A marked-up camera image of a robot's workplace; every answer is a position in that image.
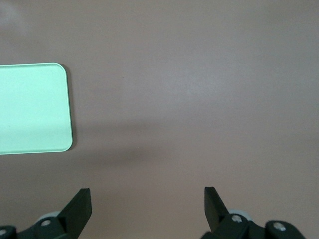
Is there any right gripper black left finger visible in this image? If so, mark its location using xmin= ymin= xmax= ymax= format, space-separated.
xmin=0 ymin=188 xmax=93 ymax=239

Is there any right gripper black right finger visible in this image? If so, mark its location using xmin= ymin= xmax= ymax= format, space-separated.
xmin=200 ymin=186 xmax=306 ymax=239

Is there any light green rectangular tray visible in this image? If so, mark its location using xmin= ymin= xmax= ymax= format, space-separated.
xmin=0 ymin=62 xmax=73 ymax=155

